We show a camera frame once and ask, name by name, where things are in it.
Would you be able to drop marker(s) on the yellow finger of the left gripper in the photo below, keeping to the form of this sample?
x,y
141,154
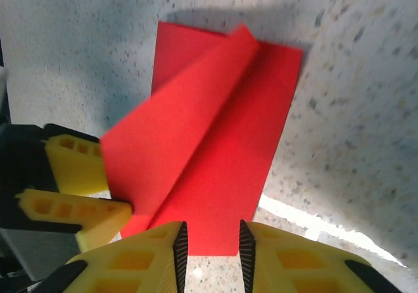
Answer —
x,y
98,221
78,172

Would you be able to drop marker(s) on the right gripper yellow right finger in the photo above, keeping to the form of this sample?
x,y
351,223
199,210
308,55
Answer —
x,y
300,267

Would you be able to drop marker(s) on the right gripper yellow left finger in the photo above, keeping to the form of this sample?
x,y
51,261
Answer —
x,y
137,267

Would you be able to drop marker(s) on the red cloth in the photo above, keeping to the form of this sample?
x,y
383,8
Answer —
x,y
245,126

